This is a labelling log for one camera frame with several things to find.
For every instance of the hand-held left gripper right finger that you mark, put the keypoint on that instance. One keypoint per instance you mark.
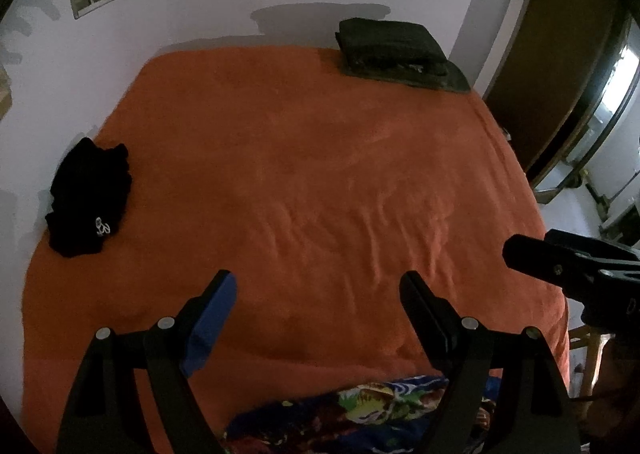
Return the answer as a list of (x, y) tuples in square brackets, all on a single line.
[(422, 324)]

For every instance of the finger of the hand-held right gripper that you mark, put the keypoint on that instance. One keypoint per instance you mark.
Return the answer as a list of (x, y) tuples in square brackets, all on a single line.
[(595, 249), (545, 259)]

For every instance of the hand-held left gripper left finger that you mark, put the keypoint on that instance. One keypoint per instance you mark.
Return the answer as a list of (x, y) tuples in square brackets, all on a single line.
[(215, 324)]

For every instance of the black shirt white script logo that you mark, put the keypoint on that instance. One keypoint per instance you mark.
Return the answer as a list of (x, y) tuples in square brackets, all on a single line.
[(85, 194)]

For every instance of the person's right forearm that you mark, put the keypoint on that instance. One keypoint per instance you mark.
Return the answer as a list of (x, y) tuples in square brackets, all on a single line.
[(617, 394)]

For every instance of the colourful printed cloth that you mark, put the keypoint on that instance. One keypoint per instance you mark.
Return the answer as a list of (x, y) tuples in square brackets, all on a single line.
[(370, 404)]

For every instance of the orange blanket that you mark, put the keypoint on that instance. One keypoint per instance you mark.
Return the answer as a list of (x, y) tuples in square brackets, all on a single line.
[(300, 159)]

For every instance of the brown wooden door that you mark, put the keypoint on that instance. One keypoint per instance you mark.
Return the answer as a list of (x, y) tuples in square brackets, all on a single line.
[(550, 59)]

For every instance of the folded dark green garment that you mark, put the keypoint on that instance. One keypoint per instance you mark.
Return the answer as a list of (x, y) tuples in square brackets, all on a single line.
[(450, 82)]

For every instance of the folded black garment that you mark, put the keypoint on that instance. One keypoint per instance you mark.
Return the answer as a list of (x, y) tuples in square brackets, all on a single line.
[(390, 42)]

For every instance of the wooden furniture frame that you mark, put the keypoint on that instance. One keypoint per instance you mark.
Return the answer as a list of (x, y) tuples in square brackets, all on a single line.
[(592, 359)]

